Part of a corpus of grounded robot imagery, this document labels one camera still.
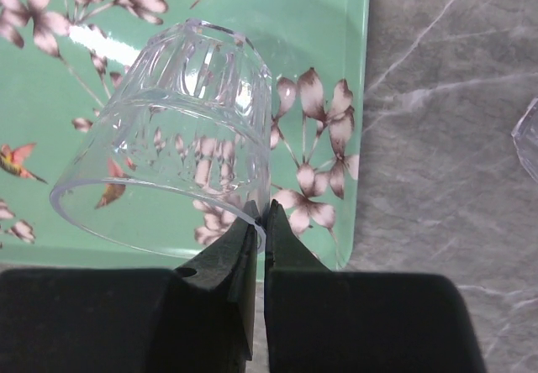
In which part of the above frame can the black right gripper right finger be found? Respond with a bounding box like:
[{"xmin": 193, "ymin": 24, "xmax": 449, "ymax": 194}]
[{"xmin": 264, "ymin": 202, "xmax": 486, "ymax": 372}]

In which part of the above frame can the green floral bird tray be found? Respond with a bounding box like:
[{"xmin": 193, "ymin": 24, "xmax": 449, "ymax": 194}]
[{"xmin": 1, "ymin": 0, "xmax": 369, "ymax": 269}]

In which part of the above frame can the clear faceted drinking glass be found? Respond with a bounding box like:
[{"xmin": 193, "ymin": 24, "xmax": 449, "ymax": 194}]
[
  {"xmin": 50, "ymin": 18, "xmax": 272, "ymax": 258},
  {"xmin": 511, "ymin": 97, "xmax": 538, "ymax": 182}
]

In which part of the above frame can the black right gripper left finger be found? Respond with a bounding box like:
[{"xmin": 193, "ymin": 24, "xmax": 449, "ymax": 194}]
[{"xmin": 1, "ymin": 202, "xmax": 259, "ymax": 372}]

